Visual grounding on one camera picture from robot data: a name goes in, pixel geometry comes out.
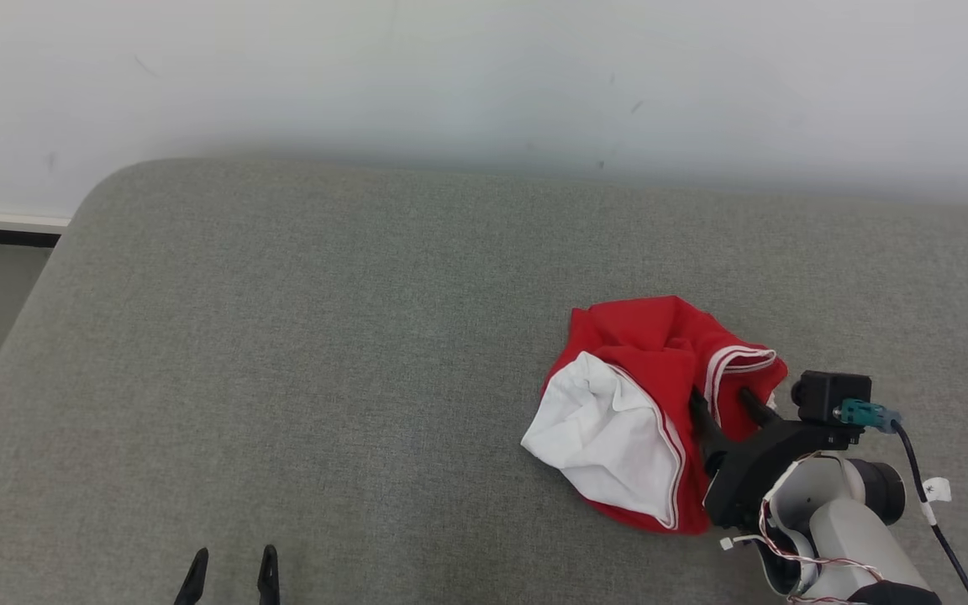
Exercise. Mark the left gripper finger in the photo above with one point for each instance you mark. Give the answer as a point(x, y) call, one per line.
point(192, 584)
point(269, 580)

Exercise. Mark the right camera teal connector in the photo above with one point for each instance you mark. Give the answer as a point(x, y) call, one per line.
point(862, 414)

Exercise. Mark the red and white t-shirt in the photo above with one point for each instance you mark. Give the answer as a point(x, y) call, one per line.
point(618, 420)

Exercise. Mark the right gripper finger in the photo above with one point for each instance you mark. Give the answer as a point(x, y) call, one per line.
point(759, 413)
point(709, 433)

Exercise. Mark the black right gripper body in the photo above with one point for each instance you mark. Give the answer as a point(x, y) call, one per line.
point(761, 470)

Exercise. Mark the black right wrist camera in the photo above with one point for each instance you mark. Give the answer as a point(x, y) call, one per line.
point(828, 395)

